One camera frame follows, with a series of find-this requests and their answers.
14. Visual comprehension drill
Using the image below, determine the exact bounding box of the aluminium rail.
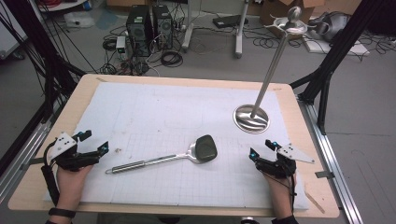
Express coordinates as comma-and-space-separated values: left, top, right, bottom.
0, 119, 53, 203
297, 99, 364, 224

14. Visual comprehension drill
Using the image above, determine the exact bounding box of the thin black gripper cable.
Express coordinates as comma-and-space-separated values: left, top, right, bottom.
264, 172, 299, 213

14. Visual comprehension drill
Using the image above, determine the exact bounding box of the flat black device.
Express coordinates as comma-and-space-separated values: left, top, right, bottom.
212, 14, 249, 29

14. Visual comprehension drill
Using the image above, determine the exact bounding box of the white flat board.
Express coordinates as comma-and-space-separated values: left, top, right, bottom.
303, 36, 372, 57

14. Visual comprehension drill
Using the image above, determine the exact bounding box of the white gridded mat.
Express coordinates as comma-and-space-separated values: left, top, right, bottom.
43, 81, 311, 211

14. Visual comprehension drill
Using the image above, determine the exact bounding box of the tall metal utensil stand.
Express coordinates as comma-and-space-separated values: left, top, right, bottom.
233, 6, 309, 135

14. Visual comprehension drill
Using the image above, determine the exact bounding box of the small white power box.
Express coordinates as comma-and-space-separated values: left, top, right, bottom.
115, 35, 127, 61

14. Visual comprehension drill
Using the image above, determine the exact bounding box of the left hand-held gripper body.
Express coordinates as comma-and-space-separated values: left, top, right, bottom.
46, 132, 101, 172

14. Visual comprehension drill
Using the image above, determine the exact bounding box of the white cabinet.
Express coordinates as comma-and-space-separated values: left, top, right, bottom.
0, 0, 30, 61

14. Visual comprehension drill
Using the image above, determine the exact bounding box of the grey bag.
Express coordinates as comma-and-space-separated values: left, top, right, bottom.
307, 11, 352, 43

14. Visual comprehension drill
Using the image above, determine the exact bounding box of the person's left hand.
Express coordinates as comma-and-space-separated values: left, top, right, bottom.
55, 163, 95, 211

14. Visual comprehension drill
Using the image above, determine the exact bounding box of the thick black gripper cable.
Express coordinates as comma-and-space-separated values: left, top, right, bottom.
40, 141, 61, 207

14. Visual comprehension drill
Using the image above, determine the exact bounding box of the black computer tower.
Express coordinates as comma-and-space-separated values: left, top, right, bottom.
151, 4, 174, 51
125, 4, 154, 59

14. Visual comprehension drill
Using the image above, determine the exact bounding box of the black wristband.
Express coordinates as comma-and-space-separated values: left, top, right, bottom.
48, 207, 77, 219

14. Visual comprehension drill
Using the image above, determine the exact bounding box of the thin wooden stick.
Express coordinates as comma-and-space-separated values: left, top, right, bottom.
304, 190, 327, 215

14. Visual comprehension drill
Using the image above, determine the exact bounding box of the black metal frame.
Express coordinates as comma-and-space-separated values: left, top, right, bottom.
0, 0, 87, 176
289, 0, 386, 135

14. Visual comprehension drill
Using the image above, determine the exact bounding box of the cardboard box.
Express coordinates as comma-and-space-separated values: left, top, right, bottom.
259, 0, 329, 39

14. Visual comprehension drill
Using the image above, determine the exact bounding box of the coiled black cable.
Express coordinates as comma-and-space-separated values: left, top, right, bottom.
160, 49, 184, 68

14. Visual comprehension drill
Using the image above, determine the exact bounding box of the white round table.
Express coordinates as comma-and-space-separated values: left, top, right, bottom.
36, 0, 89, 13

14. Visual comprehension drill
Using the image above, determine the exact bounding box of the person's right hand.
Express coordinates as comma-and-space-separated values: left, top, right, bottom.
262, 172, 298, 219

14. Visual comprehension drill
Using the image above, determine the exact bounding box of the clear plastic bag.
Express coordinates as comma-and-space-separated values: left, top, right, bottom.
63, 11, 96, 29

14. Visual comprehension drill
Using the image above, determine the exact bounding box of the metal spatula with dark blade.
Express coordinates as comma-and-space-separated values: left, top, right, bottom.
105, 133, 219, 175

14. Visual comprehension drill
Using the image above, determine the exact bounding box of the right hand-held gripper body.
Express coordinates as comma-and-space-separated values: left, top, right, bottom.
256, 142, 316, 180

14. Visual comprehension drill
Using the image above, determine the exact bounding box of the white stand leg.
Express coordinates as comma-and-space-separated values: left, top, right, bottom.
180, 0, 196, 53
233, 0, 250, 60

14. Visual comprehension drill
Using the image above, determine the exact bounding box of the grey metal bracket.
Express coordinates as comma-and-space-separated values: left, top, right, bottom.
314, 170, 336, 180
21, 157, 45, 171

